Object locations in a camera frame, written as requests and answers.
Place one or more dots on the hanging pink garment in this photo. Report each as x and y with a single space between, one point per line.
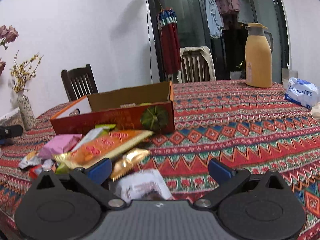
228 6

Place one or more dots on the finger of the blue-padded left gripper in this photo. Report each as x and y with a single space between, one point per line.
8 133

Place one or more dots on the orange cardboard box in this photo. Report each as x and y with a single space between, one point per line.
149 107

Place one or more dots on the floral ceramic vase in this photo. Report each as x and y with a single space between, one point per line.
26 111

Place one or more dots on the wooden chair with cloth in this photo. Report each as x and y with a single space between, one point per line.
194 67

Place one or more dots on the red hanging tassel ornament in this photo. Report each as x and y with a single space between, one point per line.
170 44

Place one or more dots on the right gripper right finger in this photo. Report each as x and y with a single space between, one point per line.
229 182

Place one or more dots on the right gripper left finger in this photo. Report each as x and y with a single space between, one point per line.
90 180

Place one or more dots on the clear seed storage container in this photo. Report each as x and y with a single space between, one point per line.
12 118

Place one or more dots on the beige cloth on chair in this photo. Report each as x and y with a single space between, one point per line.
205 52

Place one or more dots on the yellow thermos jug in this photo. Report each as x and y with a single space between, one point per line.
258 56

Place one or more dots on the patterned red tablecloth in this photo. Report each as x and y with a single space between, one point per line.
238 125

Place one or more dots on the orange long snack packet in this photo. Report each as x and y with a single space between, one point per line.
110 146

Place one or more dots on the dark sliding glass door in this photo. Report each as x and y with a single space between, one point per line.
202 40

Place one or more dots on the pink dried roses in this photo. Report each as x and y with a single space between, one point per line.
8 35

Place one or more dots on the small red silver packet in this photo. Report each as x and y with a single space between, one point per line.
35 165

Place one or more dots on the yellow flower branches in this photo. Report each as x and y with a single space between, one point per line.
24 71

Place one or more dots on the gold foil snack packet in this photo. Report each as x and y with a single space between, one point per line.
127 162

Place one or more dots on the hanging light blue garment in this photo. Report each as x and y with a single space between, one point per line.
215 24

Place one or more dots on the dark wooden chair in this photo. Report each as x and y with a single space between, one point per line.
79 82

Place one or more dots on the white printed snack packet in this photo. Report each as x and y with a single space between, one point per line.
145 184

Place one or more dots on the pink snack packet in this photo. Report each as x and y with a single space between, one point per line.
58 145

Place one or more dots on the blue white tissue pack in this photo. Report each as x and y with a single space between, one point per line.
301 92

